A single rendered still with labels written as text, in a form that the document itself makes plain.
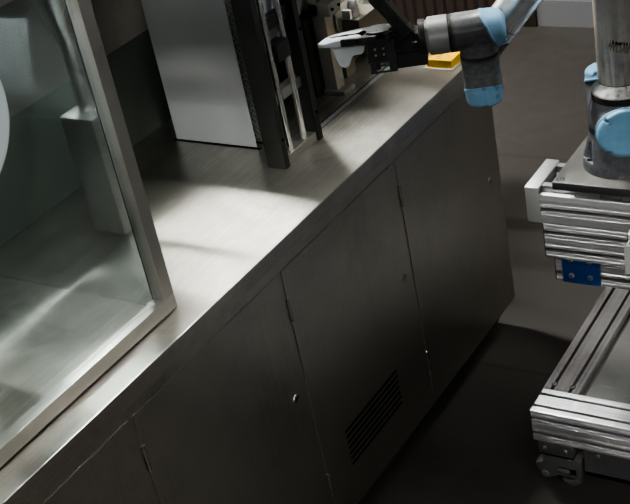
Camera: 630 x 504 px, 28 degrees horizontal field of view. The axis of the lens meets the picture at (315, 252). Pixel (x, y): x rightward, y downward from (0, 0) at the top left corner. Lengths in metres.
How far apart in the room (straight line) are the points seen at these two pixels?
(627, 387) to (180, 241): 1.16
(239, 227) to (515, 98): 2.66
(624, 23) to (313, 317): 0.89
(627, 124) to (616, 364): 0.85
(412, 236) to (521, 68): 2.41
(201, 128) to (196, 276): 0.62
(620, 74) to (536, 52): 3.02
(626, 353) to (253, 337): 1.08
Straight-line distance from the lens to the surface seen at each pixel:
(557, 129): 4.81
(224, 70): 2.86
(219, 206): 2.69
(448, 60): 3.13
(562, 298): 3.82
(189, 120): 2.99
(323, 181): 2.70
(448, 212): 3.19
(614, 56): 2.48
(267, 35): 2.70
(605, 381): 3.13
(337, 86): 3.09
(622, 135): 2.53
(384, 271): 2.94
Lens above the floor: 2.11
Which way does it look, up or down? 30 degrees down
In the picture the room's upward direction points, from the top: 12 degrees counter-clockwise
